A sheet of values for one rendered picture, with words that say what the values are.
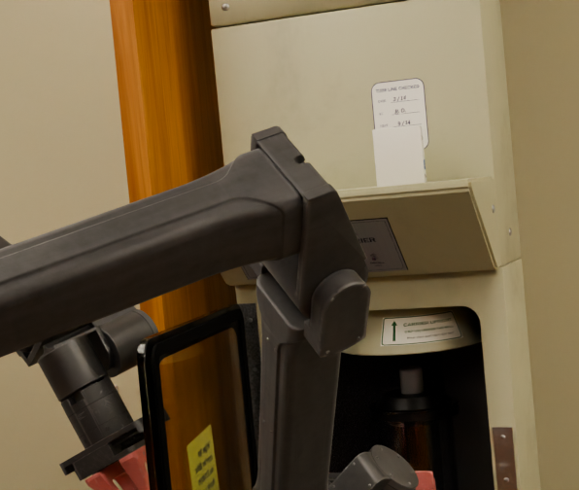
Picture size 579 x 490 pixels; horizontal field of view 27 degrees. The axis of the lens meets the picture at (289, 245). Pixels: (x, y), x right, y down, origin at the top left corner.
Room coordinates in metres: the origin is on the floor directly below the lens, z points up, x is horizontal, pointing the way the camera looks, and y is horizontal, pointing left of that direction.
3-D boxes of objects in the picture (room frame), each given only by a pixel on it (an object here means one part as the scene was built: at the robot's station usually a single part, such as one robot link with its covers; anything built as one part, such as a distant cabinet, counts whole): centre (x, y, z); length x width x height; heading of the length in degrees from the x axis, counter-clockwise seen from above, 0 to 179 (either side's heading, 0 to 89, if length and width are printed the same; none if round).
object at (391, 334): (1.46, -0.14, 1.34); 0.18 x 0.18 x 0.05
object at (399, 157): (1.30, -0.13, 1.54); 0.05 x 0.05 x 0.06; 82
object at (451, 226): (1.32, -0.06, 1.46); 0.32 x 0.11 x 0.10; 68
